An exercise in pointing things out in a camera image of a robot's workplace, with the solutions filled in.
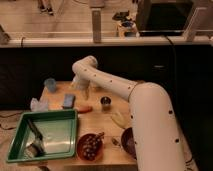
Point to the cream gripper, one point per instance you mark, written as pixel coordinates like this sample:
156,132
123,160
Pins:
85,93

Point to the blue sponge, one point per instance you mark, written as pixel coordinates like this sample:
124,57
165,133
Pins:
69,100

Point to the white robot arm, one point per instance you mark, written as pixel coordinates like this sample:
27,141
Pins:
155,128

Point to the green plastic tray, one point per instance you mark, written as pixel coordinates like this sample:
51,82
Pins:
59,132

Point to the black brush in tray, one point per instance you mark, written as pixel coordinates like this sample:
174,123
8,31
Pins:
36,148

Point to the orange carrot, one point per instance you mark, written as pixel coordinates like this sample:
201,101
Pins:
84,109

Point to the blue plastic cup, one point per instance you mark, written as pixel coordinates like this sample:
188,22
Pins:
50,84

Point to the wooden table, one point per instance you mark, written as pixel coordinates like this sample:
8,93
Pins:
94,122

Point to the small metal clip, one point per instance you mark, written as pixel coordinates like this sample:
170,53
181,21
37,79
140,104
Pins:
115,142

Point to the purple bowl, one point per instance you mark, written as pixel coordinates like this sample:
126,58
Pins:
127,142

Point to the black monitor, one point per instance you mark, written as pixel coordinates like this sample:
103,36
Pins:
167,17

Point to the grey metal post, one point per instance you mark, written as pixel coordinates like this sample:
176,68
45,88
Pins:
96,25

